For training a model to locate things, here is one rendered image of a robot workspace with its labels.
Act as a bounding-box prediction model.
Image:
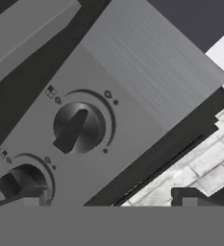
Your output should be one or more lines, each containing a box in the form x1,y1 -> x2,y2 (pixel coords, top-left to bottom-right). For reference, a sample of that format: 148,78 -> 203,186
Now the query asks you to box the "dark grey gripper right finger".
170,183 -> 224,208

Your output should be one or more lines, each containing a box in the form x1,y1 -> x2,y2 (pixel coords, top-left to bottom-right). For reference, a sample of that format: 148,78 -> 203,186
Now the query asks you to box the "grey cupboard front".
0,0 -> 83,92

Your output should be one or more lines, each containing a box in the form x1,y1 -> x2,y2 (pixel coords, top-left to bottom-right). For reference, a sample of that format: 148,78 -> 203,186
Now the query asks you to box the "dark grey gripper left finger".
0,187 -> 52,208

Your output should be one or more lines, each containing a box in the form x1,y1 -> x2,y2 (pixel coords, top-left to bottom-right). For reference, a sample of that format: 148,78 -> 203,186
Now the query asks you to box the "black stove knob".
52,101 -> 108,156
0,162 -> 50,200

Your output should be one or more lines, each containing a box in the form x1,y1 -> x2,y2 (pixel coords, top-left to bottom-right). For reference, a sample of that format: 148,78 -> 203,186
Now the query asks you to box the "grey steel stove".
0,0 -> 224,208

